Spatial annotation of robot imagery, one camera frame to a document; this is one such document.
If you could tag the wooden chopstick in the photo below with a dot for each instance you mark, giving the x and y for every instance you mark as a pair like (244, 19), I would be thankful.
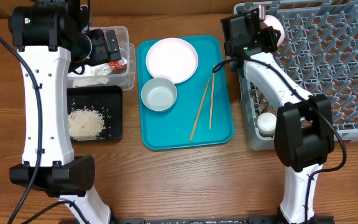
(212, 101)
(199, 110)

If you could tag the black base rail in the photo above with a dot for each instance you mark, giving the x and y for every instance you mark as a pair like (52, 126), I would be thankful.
(248, 220)

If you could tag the pile of rice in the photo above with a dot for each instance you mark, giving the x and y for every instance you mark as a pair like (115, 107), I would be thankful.
(86, 124)

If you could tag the white paper cup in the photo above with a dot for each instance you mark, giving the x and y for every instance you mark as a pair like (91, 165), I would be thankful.
(266, 124)

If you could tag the black plastic tray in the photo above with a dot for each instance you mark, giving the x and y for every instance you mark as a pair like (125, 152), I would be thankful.
(105, 99)

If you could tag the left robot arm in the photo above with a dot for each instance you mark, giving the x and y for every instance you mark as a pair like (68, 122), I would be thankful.
(52, 39)

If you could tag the left wooden chopstick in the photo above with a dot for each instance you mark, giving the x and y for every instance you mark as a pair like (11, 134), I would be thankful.
(199, 110)

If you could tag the grey dishwasher rack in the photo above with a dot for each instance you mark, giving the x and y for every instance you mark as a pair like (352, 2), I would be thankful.
(320, 53)

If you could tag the teal serving tray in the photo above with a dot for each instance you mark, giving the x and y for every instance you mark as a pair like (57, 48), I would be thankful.
(172, 128)

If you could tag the grey-white bowl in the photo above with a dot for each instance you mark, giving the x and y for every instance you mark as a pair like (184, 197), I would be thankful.
(159, 94)

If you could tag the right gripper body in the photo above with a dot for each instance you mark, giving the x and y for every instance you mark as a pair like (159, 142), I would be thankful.
(261, 37)

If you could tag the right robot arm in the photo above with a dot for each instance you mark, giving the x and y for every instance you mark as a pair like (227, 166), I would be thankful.
(274, 106)

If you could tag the right wooden chopstick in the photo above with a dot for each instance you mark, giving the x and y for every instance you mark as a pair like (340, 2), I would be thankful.
(212, 101)

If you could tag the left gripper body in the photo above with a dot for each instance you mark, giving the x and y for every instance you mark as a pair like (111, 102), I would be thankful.
(100, 53)

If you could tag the pink bowl with rice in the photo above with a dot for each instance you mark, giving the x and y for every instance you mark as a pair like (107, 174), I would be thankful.
(277, 25)

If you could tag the white round plate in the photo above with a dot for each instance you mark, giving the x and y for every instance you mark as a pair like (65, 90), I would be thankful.
(172, 58)

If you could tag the clear plastic bin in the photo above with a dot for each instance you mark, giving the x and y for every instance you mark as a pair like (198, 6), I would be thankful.
(124, 80)

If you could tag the white napkin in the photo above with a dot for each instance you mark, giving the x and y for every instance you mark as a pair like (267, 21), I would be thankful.
(96, 75)

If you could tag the red snack wrapper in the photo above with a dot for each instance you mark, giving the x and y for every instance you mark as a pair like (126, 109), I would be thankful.
(118, 66)

